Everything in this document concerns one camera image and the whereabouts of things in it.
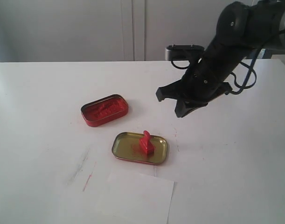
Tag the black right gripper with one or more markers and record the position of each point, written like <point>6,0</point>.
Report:
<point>202,81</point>

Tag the red stamp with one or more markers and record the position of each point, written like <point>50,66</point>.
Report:
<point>145,143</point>

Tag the red ink pad tin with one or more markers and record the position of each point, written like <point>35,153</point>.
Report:
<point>104,110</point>

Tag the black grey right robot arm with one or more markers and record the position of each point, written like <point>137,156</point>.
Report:
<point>241,31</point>

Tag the gold tin lid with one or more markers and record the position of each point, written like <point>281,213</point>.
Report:
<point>126,147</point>

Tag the white paper sheet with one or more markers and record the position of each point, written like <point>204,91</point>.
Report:
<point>136,198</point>

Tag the white cabinet doors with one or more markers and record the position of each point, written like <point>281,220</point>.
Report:
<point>103,30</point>

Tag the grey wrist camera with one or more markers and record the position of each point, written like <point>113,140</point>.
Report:
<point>183,52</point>

